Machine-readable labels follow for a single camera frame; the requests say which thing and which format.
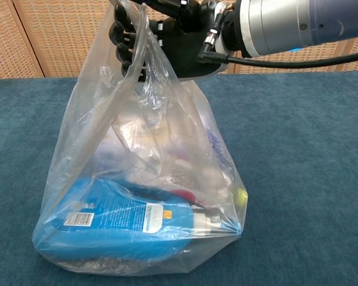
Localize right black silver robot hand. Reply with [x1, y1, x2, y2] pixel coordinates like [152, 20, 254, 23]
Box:
[108, 0, 236, 81]

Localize clear plastic bag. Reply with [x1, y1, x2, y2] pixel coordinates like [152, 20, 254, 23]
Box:
[32, 0, 248, 276]

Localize bamboo folding screen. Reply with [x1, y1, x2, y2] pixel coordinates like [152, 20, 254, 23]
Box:
[0, 0, 358, 80]

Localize red round item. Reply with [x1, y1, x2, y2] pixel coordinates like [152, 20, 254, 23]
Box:
[170, 188, 199, 206]

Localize blue carpet table mat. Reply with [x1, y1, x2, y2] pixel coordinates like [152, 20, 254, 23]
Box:
[0, 71, 358, 286]

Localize small yellow-green ball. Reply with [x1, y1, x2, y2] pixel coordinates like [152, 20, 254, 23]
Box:
[234, 189, 248, 208]

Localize blue product package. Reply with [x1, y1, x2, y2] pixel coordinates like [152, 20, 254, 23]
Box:
[37, 175, 197, 265]

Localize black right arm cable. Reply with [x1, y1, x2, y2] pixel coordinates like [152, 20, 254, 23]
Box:
[196, 28, 358, 68]

